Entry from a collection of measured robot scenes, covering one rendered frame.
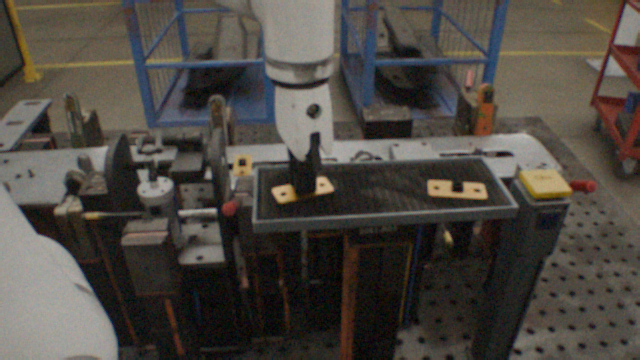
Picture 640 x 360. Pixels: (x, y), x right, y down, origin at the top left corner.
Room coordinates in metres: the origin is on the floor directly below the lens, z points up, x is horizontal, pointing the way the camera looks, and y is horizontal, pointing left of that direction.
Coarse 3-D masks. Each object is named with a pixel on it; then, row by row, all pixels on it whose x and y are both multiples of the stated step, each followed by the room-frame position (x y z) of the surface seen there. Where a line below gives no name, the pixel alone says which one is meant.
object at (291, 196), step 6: (318, 180) 0.60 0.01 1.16; (324, 180) 0.60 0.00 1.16; (282, 186) 0.59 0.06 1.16; (288, 186) 0.59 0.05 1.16; (294, 186) 0.59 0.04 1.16; (318, 186) 0.59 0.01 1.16; (324, 186) 0.59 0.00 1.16; (330, 186) 0.59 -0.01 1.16; (276, 192) 0.57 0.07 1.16; (282, 192) 0.57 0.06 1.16; (288, 192) 0.57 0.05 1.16; (294, 192) 0.57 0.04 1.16; (312, 192) 0.57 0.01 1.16; (318, 192) 0.57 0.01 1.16; (324, 192) 0.57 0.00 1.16; (330, 192) 0.58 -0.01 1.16; (276, 198) 0.56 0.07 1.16; (282, 198) 0.56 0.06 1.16; (288, 198) 0.56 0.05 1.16; (294, 198) 0.56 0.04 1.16; (300, 198) 0.56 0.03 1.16; (282, 204) 0.55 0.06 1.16
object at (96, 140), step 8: (88, 112) 1.07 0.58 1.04; (96, 112) 1.11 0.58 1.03; (88, 120) 1.04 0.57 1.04; (96, 120) 1.09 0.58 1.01; (88, 128) 1.03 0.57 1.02; (96, 128) 1.08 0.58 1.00; (88, 136) 1.03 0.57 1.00; (96, 136) 1.06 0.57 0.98; (88, 144) 1.03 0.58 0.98; (96, 144) 1.05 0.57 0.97; (104, 144) 1.10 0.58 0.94
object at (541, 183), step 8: (520, 176) 0.63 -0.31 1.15; (528, 176) 0.62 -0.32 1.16; (536, 176) 0.62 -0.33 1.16; (544, 176) 0.62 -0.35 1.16; (552, 176) 0.62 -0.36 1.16; (528, 184) 0.60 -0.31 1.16; (536, 184) 0.60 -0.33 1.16; (544, 184) 0.60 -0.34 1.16; (552, 184) 0.60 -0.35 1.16; (560, 184) 0.60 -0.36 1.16; (536, 192) 0.58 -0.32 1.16; (544, 192) 0.58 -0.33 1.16; (552, 192) 0.58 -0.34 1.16; (560, 192) 0.58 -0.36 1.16; (568, 192) 0.58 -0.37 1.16
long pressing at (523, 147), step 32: (0, 160) 0.92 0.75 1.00; (32, 160) 0.92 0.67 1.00; (64, 160) 0.92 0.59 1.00; (96, 160) 0.92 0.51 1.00; (256, 160) 0.92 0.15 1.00; (288, 160) 0.92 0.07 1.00; (384, 160) 0.92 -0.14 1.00; (512, 160) 0.92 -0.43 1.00; (32, 192) 0.80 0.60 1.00; (64, 192) 0.80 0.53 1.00
